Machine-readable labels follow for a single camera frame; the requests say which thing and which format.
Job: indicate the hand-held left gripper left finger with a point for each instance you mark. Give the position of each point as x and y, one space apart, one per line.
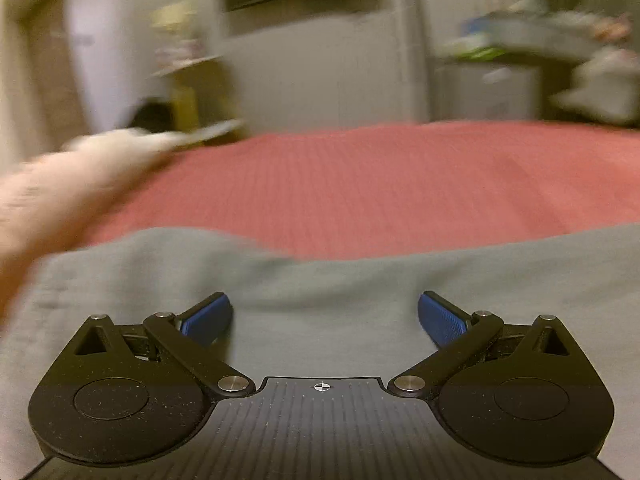
207 317

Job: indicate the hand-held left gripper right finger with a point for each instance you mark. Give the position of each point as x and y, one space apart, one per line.
440 317

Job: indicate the grey pants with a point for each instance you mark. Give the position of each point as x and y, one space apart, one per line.
325 320

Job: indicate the red ribbed blanket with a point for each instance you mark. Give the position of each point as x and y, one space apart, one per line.
375 190

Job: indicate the dark round object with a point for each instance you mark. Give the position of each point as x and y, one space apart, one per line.
150 117

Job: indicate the grey drawer cabinet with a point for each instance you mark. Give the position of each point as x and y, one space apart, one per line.
492 92

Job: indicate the yellow shelf unit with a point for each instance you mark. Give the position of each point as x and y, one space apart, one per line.
187 80

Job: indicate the white wardrobe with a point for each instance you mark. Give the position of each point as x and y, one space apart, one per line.
345 70

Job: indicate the black desk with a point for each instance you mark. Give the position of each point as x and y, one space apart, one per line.
520 57

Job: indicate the white bin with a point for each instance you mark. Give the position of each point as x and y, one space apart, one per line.
602 85

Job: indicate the white door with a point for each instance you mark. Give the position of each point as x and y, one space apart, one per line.
97 45

